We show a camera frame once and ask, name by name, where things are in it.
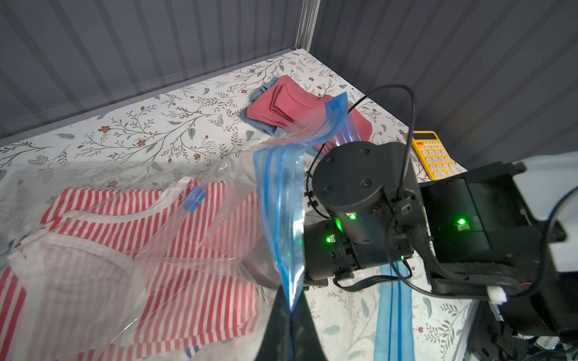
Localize red garment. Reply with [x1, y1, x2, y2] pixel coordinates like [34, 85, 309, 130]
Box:
[246, 74, 374, 156]

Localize striped garment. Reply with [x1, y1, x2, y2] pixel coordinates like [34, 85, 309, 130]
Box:
[1, 177, 262, 360]

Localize blue tank top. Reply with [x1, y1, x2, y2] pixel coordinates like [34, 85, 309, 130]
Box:
[241, 78, 278, 135]

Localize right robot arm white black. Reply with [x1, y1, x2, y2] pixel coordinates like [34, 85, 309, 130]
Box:
[254, 141, 577, 360]

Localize yellow calculator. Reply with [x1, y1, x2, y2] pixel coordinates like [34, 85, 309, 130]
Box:
[412, 131, 460, 181]

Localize blue vacuum valve cap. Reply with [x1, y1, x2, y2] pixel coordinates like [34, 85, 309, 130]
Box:
[182, 185, 206, 213]

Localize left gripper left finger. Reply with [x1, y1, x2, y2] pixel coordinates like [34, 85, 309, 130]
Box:
[255, 286, 292, 361]

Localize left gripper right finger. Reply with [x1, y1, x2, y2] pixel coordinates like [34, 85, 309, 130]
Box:
[291, 293, 327, 361]

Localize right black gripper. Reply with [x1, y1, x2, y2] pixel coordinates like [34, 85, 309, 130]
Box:
[243, 243, 282, 293]

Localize clear vacuum bag blue zipper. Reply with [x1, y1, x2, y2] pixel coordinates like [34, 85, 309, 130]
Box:
[0, 92, 416, 361]

